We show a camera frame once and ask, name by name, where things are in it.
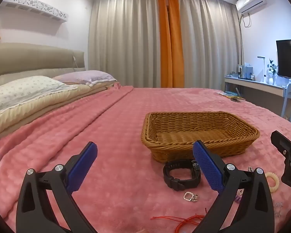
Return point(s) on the lilac pillow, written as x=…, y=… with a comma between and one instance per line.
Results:
x=87, y=76

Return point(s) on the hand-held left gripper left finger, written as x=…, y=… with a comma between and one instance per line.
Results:
x=83, y=165

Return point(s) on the white desk lamp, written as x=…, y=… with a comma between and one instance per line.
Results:
x=264, y=79

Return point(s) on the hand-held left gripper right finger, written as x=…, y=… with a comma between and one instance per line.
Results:
x=208, y=167

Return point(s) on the orange curtain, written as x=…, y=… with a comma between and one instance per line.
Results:
x=168, y=53

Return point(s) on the black wristwatch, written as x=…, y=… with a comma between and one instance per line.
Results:
x=171, y=172

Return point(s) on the pink fleece blanket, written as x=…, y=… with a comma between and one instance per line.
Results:
x=111, y=126

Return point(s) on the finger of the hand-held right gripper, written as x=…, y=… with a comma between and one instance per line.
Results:
x=281, y=142

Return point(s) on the small silver clip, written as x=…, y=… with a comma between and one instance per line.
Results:
x=250, y=170

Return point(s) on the brown wicker basket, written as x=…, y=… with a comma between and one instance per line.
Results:
x=174, y=138

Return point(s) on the beige padded headboard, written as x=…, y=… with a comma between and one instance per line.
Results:
x=26, y=58

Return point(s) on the white desk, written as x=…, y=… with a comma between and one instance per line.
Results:
x=252, y=83

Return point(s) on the upright books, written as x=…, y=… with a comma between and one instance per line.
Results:
x=246, y=71

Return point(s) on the light blue chair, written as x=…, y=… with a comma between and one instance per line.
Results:
x=290, y=92

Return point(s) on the black television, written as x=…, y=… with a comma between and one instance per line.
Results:
x=290, y=58

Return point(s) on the white vase with flowers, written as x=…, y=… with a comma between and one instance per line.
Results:
x=271, y=77

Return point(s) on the grey curtain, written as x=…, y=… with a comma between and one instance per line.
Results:
x=208, y=43
x=123, y=41

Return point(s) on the colourful booklet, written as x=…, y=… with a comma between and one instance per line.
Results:
x=229, y=94

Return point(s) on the white patterned wall shelf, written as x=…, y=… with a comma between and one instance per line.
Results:
x=38, y=7

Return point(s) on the white floral pillow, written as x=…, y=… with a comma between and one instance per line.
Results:
x=21, y=89

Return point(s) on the purple hair clip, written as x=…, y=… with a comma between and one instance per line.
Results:
x=238, y=199

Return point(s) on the white air conditioner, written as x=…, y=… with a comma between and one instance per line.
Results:
x=251, y=1

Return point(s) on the beige folded quilt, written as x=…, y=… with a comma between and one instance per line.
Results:
x=38, y=111

